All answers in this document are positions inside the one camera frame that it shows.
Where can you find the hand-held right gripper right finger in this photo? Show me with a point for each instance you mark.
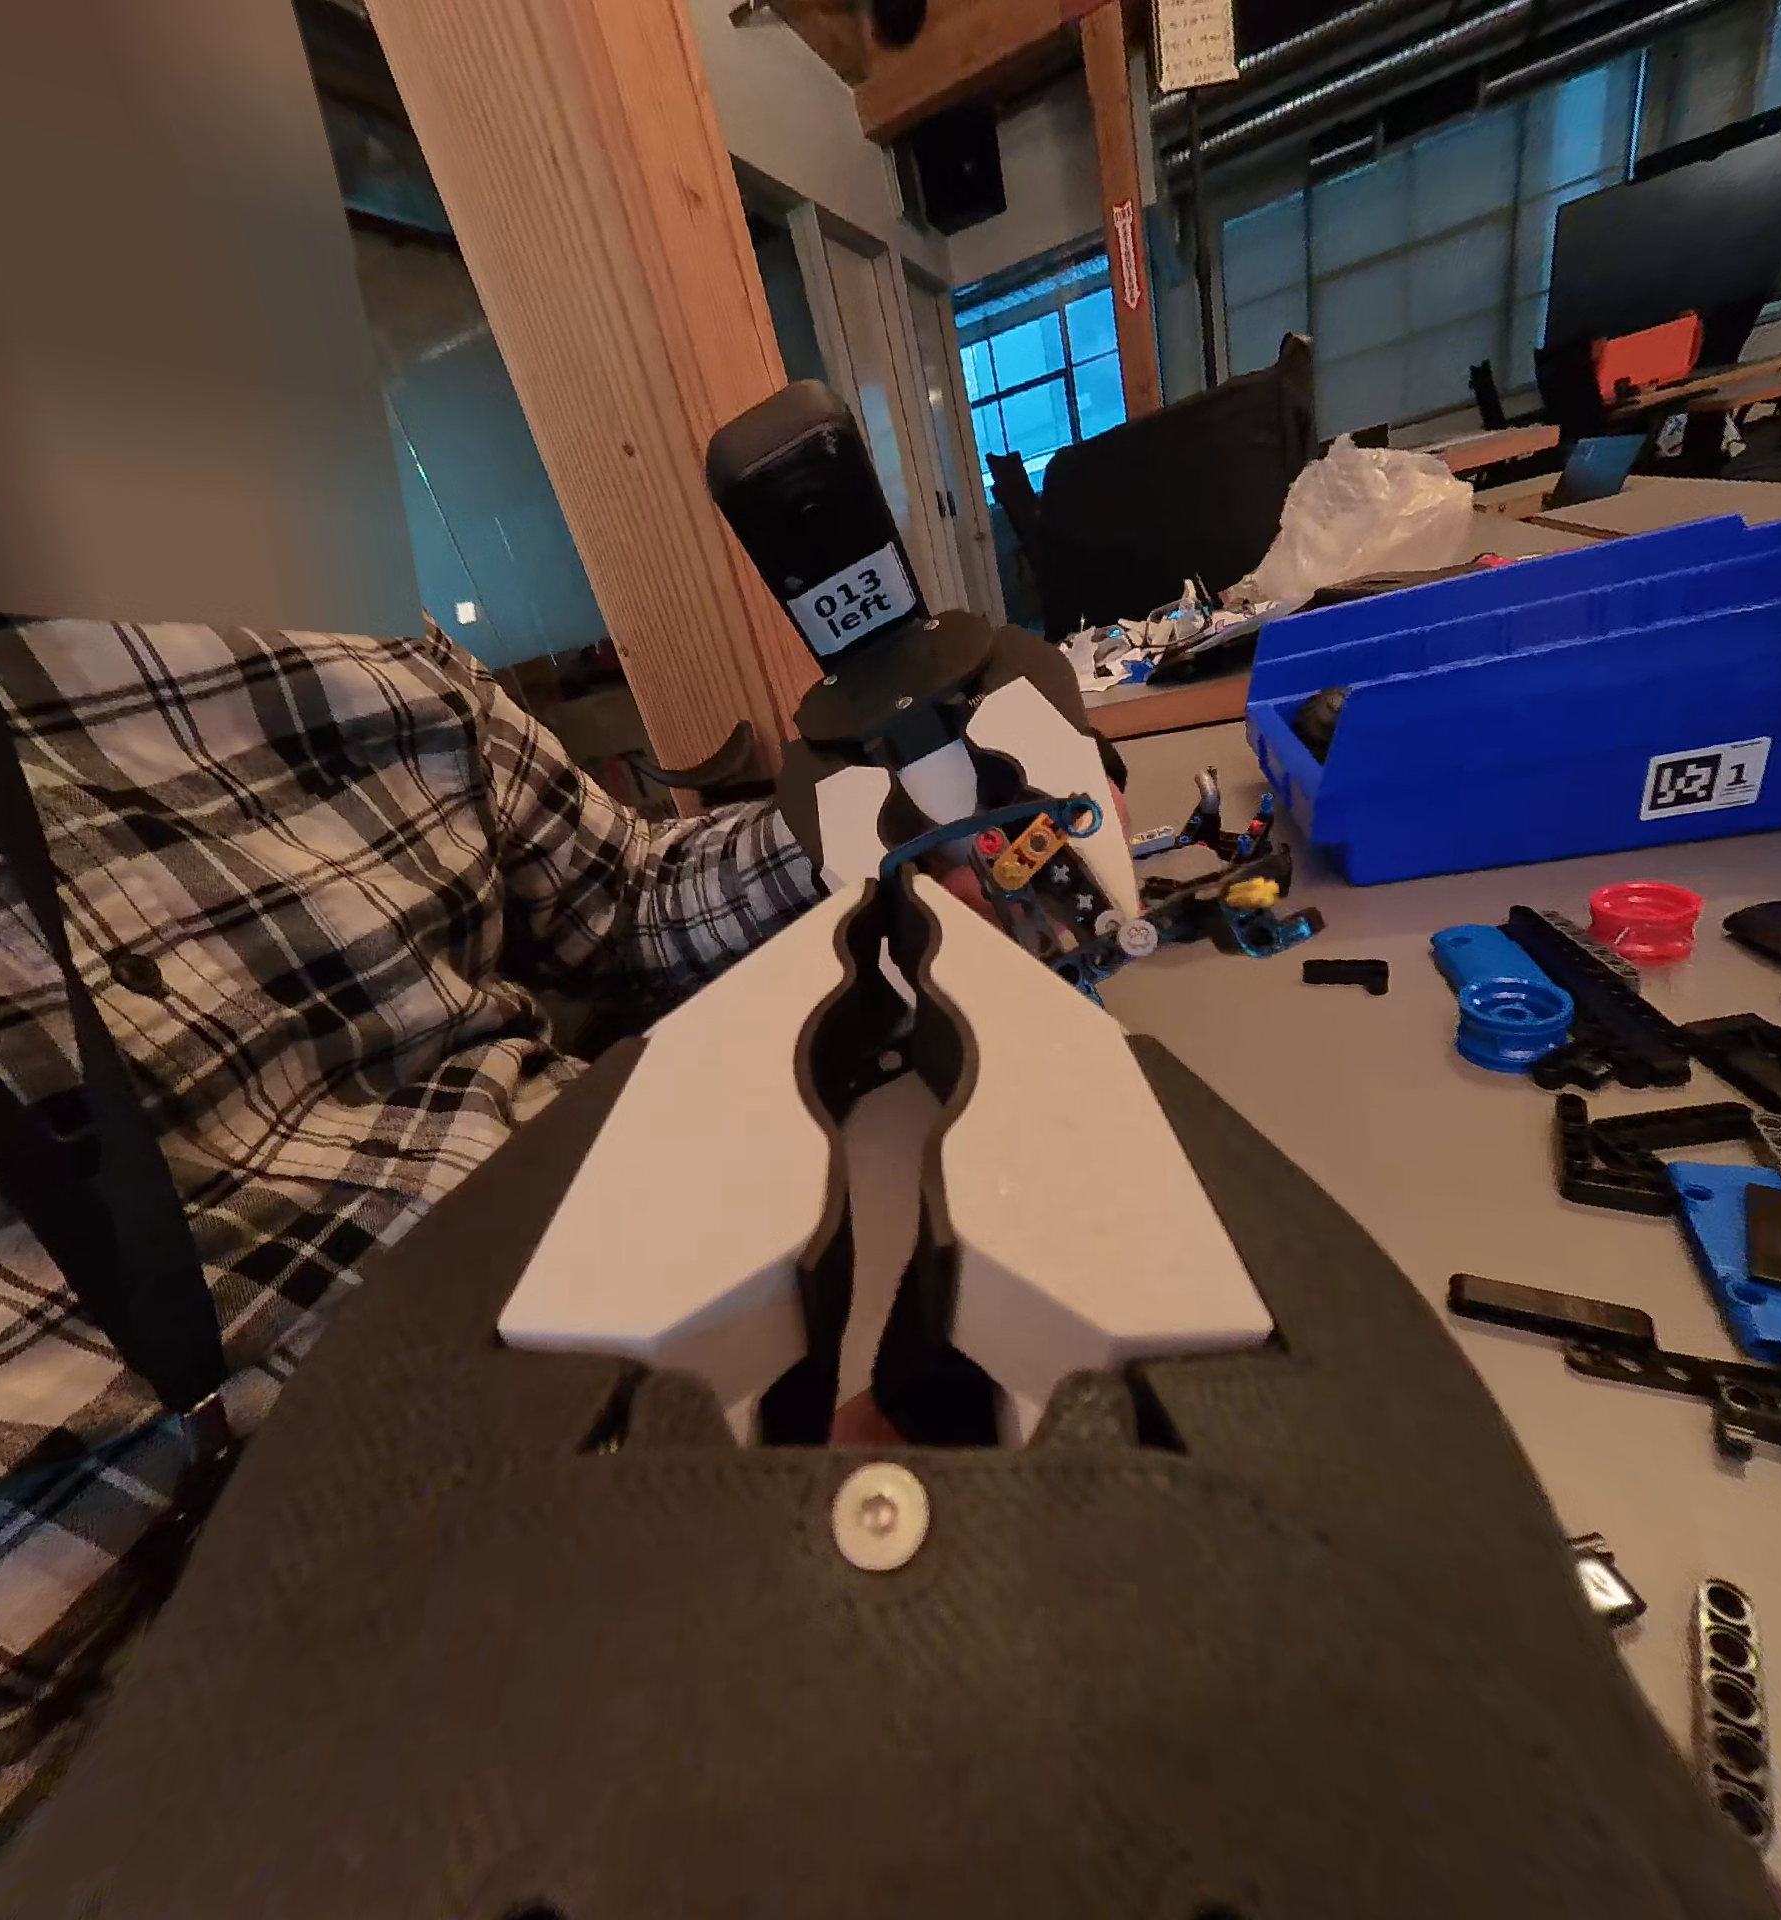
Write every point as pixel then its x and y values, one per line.
pixel 1101 1200

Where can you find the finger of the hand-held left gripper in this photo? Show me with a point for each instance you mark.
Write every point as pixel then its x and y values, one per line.
pixel 1054 766
pixel 851 833

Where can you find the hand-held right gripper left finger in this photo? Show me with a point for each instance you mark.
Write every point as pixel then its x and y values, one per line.
pixel 680 1200

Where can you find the black and orange brick assembly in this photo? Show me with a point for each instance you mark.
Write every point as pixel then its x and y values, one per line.
pixel 1046 885

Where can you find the blue plastic bin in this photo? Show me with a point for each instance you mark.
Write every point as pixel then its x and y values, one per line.
pixel 1505 707

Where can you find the person's left forearm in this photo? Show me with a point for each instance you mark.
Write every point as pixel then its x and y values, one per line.
pixel 680 885

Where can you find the grey desk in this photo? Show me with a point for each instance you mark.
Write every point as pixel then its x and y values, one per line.
pixel 1354 1142

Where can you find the white door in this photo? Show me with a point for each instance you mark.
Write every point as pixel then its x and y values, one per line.
pixel 860 377

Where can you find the brown wooden board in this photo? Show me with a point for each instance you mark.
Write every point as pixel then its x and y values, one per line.
pixel 1174 707

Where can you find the crumpled packaging scraps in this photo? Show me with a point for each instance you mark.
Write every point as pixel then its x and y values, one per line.
pixel 1130 645

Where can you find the black chair armrest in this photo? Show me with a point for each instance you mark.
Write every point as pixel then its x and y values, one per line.
pixel 725 757

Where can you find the paned window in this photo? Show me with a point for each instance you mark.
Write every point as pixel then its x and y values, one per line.
pixel 1040 377

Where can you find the black rubber tyre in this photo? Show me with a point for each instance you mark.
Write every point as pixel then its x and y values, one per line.
pixel 1319 723

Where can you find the wooden pillar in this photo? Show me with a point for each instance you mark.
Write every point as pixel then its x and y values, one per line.
pixel 589 300

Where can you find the small black L beam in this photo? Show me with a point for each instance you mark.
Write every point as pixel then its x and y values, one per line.
pixel 1341 972

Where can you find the clear plastic bag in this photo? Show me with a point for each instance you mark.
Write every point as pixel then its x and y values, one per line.
pixel 1354 509

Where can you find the long blue curved panel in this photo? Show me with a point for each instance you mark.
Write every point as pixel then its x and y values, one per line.
pixel 1475 961

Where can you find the blue toy wheel rim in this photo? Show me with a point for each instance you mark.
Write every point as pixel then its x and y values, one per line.
pixel 1512 1024

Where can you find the black flat liftarm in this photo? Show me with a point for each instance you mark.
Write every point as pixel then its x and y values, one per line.
pixel 1550 1305

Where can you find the person's plaid shirt torso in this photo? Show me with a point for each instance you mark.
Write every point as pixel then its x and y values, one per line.
pixel 231 975

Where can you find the long black beam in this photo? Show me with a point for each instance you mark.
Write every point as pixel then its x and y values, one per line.
pixel 1595 990

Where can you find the white paper notice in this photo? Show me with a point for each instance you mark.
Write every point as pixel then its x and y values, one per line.
pixel 1194 42

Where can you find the red toy wheel rim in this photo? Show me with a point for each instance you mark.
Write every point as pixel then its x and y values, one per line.
pixel 1644 918

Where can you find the open laptop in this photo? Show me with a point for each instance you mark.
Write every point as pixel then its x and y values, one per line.
pixel 1595 473

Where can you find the blue panel with holes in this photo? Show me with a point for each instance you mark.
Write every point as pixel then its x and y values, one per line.
pixel 1715 1245

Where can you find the black plate with pins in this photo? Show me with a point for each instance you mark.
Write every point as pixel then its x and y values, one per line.
pixel 1606 1583

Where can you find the black beam with connectors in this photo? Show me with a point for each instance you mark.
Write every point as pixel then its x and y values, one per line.
pixel 1776 1410

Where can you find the orange object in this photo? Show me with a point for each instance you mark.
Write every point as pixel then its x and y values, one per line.
pixel 1647 353

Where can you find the short black beam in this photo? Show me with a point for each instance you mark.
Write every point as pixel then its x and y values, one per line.
pixel 1729 1709

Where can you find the black computer monitor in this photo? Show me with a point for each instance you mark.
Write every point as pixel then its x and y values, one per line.
pixel 1700 226

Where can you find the black wall speaker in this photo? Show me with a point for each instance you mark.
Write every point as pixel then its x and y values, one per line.
pixel 955 164

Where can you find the black angular beam frame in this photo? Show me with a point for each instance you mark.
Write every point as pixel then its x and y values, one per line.
pixel 1581 1163

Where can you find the black rectangular frame piece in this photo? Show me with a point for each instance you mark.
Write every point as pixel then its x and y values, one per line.
pixel 1766 1074

